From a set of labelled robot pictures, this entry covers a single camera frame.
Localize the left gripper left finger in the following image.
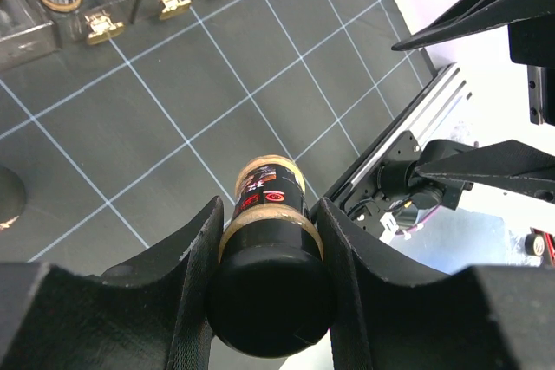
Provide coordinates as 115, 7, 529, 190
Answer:
1, 198, 224, 369

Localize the red label soy bottle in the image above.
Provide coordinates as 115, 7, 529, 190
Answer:
0, 166, 26, 231

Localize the small spice bottle edge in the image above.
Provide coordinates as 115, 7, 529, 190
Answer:
206, 155, 336, 359

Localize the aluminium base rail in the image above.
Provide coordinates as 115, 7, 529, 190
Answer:
324, 63, 471, 209

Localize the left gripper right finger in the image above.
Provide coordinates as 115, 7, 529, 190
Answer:
317, 199, 554, 369

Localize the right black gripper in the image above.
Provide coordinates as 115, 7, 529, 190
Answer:
392, 0, 554, 204

